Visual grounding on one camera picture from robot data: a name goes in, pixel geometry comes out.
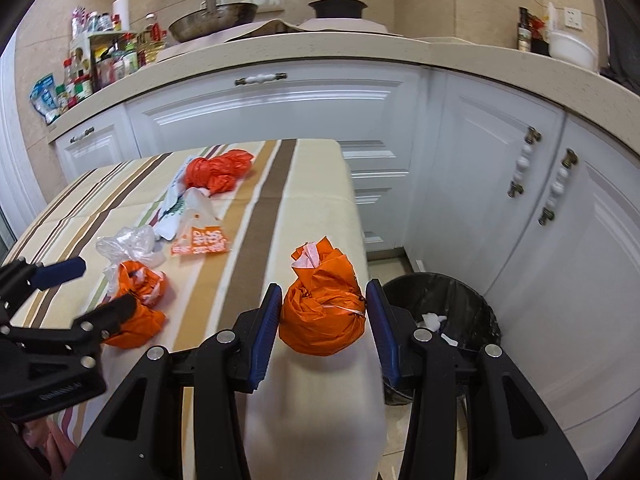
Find orange trash bag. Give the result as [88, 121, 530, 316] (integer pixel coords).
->
[279, 237, 366, 356]

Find spice rack with bottles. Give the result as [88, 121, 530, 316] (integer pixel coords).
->
[63, 6, 139, 106]

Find dark sauce bottle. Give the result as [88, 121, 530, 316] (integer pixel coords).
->
[518, 6, 532, 52]

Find cooking oil bottle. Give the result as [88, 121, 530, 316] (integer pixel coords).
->
[137, 12, 166, 66]

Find white stacked bowls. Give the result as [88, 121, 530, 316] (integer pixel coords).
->
[548, 30, 597, 72]

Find black trash bin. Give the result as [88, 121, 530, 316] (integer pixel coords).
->
[366, 272, 501, 405]

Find blue snack packet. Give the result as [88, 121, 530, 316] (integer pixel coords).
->
[29, 74, 60, 126]

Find white kitchen cabinets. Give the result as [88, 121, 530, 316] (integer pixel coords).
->
[52, 61, 639, 479]

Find metal wok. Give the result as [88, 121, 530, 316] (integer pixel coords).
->
[168, 0, 258, 44]

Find striped tablecloth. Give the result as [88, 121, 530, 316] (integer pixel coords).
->
[12, 140, 386, 479]

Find black lidded pot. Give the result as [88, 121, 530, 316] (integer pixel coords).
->
[308, 0, 368, 18]

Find white wall socket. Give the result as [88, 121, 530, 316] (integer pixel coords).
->
[564, 8, 582, 30]

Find white green printed wrapper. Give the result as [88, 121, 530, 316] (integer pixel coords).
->
[153, 156, 196, 242]

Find orange white printed bag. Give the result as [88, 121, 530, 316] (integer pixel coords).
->
[170, 188, 229, 256]

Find red plastic bag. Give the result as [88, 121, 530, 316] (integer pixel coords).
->
[184, 150, 254, 194]

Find clear plastic bag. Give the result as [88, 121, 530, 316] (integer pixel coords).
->
[96, 226, 165, 292]

